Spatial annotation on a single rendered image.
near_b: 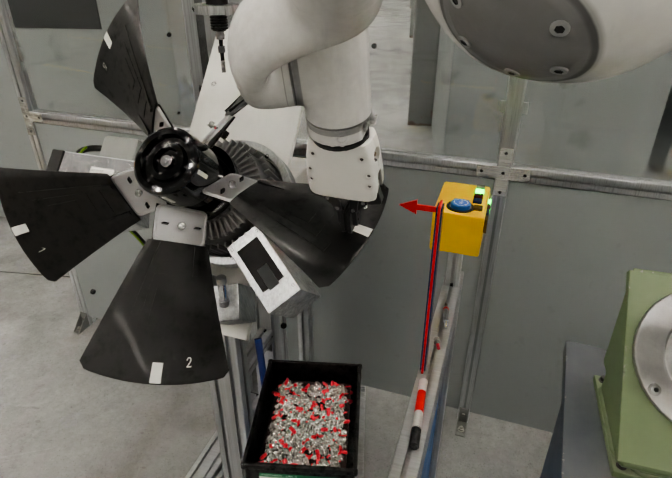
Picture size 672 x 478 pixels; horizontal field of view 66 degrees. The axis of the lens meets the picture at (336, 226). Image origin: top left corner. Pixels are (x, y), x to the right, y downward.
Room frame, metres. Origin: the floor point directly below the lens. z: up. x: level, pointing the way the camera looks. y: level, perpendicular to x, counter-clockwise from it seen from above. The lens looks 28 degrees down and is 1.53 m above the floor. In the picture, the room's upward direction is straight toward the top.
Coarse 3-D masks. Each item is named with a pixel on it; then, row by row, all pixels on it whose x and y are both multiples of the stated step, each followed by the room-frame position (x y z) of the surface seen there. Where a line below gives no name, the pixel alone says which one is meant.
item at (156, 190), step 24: (144, 144) 0.82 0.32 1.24; (168, 144) 0.81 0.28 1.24; (192, 144) 0.80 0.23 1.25; (144, 168) 0.80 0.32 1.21; (168, 168) 0.79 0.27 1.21; (192, 168) 0.77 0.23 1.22; (216, 168) 0.83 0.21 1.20; (168, 192) 0.75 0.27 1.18; (192, 192) 0.78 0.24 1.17; (216, 216) 0.83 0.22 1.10
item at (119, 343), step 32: (160, 256) 0.73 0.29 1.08; (192, 256) 0.75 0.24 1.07; (128, 288) 0.68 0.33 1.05; (160, 288) 0.69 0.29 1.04; (192, 288) 0.72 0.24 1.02; (128, 320) 0.65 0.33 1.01; (160, 320) 0.66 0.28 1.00; (192, 320) 0.68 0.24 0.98; (96, 352) 0.61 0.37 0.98; (128, 352) 0.62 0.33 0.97; (160, 352) 0.63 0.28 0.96; (192, 352) 0.65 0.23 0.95; (224, 352) 0.66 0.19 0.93; (160, 384) 0.60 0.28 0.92
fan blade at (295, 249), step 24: (264, 192) 0.78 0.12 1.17; (288, 192) 0.78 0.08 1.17; (384, 192) 0.77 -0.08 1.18; (264, 216) 0.71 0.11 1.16; (288, 216) 0.71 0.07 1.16; (312, 216) 0.71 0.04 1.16; (336, 216) 0.72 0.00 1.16; (360, 216) 0.72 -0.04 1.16; (288, 240) 0.67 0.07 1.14; (312, 240) 0.67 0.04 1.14; (336, 240) 0.67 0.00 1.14; (360, 240) 0.67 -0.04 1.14; (312, 264) 0.63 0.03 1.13; (336, 264) 0.63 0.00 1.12
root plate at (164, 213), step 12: (156, 216) 0.77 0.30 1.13; (168, 216) 0.78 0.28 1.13; (180, 216) 0.79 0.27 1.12; (192, 216) 0.80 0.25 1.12; (204, 216) 0.81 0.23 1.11; (156, 228) 0.75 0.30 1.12; (168, 228) 0.76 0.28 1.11; (192, 228) 0.79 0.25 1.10; (204, 228) 0.80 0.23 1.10; (168, 240) 0.75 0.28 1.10; (180, 240) 0.76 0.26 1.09; (192, 240) 0.77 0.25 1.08; (204, 240) 0.78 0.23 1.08
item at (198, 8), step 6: (192, 6) 0.80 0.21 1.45; (198, 6) 0.78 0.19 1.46; (204, 6) 0.78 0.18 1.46; (210, 6) 0.78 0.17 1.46; (216, 6) 0.78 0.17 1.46; (222, 6) 0.78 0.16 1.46; (228, 6) 0.78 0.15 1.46; (234, 6) 0.79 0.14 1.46; (198, 12) 0.78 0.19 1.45; (204, 12) 0.78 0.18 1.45; (210, 12) 0.78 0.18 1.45; (216, 12) 0.78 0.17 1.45; (222, 12) 0.78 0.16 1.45; (228, 12) 0.78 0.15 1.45; (234, 12) 0.79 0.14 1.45
